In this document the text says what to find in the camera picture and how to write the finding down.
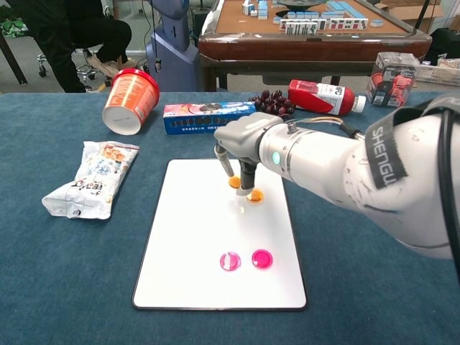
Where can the standing person in black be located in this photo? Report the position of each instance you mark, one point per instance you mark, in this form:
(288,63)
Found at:
(54,43)

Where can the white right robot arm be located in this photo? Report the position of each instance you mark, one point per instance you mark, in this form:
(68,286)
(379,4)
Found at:
(323,161)

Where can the dark furniture leg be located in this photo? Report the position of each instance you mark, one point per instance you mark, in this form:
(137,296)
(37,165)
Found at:
(12,61)

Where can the single blue mahjong tile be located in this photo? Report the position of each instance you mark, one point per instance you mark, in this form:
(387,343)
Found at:
(377,23)

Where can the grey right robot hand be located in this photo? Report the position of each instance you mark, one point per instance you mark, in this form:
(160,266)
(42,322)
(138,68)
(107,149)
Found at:
(244,133)

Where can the blue felt table cover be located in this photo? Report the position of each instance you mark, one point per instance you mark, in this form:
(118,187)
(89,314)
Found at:
(54,269)

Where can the long mahjong tile row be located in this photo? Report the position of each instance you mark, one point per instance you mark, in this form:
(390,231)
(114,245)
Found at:
(345,24)

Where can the blue cookie box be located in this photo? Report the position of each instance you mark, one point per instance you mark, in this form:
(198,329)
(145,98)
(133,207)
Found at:
(194,120)

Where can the black swivel stool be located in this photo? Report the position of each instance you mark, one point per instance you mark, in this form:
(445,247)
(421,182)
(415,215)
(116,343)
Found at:
(86,70)

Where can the seated person in black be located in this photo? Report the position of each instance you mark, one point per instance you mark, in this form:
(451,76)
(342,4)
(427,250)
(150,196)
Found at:
(108,36)

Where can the pink round magnet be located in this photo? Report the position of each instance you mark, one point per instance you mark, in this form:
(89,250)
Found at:
(262,258)
(230,261)

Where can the white plastic basket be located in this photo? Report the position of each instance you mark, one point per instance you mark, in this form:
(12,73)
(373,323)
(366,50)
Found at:
(436,73)

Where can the dark red grape bunch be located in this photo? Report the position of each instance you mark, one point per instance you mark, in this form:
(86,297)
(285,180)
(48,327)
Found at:
(273,102)

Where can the white magnetic board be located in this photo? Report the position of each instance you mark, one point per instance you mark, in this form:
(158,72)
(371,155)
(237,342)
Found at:
(187,251)

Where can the white snack bag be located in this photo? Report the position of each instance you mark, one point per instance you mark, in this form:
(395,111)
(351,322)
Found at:
(93,179)

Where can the orange round magnet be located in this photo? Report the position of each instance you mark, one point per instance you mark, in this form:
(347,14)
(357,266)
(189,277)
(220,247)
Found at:
(234,183)
(256,197)

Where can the brown mahjong table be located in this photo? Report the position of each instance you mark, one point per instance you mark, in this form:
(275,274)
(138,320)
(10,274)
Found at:
(305,46)

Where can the stacked blue mahjong tiles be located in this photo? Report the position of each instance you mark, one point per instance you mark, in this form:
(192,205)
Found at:
(262,9)

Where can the black bag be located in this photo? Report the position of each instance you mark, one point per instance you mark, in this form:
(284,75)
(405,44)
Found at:
(445,43)

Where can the orange instant noodle cup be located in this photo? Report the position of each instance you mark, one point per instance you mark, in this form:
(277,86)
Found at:
(133,97)

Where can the short mahjong tile row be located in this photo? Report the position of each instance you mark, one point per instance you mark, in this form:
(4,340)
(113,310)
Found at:
(302,28)

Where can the clear box with red toy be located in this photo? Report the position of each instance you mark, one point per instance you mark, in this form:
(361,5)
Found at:
(391,82)

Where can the red juice bottle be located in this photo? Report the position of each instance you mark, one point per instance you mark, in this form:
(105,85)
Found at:
(320,97)

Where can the blue grey machine base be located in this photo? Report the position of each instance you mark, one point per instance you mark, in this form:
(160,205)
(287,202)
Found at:
(172,54)

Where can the blue backed mahjong tile row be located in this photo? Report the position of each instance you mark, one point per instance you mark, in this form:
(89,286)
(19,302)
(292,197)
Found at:
(298,15)

